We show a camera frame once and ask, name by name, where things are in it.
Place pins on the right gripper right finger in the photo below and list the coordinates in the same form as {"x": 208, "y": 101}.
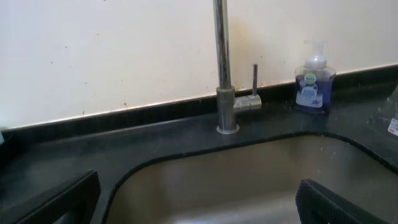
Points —
{"x": 320, "y": 205}

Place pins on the clear plastic container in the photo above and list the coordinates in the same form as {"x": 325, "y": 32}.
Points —
{"x": 388, "y": 115}

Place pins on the steel tap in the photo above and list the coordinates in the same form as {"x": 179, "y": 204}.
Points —
{"x": 222, "y": 62}

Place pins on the blue soap bottle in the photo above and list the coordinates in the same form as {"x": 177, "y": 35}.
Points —
{"x": 314, "y": 90}

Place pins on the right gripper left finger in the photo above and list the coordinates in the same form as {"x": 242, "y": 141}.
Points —
{"x": 40, "y": 205}

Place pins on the steel sink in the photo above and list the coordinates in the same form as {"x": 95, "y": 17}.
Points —
{"x": 236, "y": 180}

